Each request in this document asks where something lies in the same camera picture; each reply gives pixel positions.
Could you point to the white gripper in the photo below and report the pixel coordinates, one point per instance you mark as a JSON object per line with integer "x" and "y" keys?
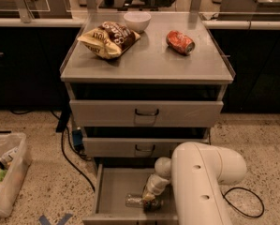
{"x": 155, "y": 184}

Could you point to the top grey drawer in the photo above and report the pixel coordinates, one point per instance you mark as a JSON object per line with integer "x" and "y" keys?
{"x": 146, "y": 113}

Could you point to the blue power adapter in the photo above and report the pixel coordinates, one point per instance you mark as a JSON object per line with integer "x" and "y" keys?
{"x": 77, "y": 139}

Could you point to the grey metal drawer cabinet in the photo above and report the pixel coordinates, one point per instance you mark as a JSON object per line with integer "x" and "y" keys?
{"x": 150, "y": 70}

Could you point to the crushed red soda can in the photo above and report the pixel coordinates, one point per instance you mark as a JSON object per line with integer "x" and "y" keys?
{"x": 180, "y": 42}

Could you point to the yellow brown chip bag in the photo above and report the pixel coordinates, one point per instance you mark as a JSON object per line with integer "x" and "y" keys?
{"x": 109, "y": 40}

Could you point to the middle grey drawer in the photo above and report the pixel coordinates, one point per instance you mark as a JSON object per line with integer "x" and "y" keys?
{"x": 133, "y": 147}

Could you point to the clear plastic bin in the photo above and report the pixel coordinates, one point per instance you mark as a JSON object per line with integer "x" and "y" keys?
{"x": 14, "y": 145}

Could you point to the grey drawer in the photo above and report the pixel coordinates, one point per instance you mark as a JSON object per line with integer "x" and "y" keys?
{"x": 146, "y": 113}
{"x": 112, "y": 187}
{"x": 133, "y": 147}

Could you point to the clear plastic water bottle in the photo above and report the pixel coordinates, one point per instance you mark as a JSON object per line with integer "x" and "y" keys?
{"x": 136, "y": 201}

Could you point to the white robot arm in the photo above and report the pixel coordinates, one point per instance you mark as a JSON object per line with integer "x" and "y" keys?
{"x": 196, "y": 171}

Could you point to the bottom grey drawer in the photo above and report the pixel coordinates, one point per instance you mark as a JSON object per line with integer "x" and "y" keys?
{"x": 112, "y": 187}

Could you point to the white bowl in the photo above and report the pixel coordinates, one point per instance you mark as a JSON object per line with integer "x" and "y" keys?
{"x": 137, "y": 21}

